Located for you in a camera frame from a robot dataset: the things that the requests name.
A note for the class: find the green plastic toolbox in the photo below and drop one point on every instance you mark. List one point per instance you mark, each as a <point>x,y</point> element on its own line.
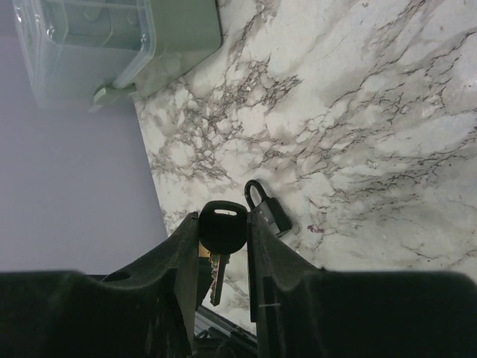
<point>87,54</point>

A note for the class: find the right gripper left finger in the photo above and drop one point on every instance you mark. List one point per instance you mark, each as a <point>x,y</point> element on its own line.
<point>146,309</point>

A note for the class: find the aluminium extrusion rail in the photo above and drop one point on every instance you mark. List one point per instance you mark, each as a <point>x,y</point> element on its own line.
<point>216,336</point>

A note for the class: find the black-headed key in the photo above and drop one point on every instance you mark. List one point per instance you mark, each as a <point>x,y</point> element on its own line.
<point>222,231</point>

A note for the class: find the black padlock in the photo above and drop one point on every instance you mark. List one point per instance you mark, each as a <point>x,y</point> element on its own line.
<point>269,208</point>

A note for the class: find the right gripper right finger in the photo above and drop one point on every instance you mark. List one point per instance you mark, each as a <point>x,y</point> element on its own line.
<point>301,310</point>

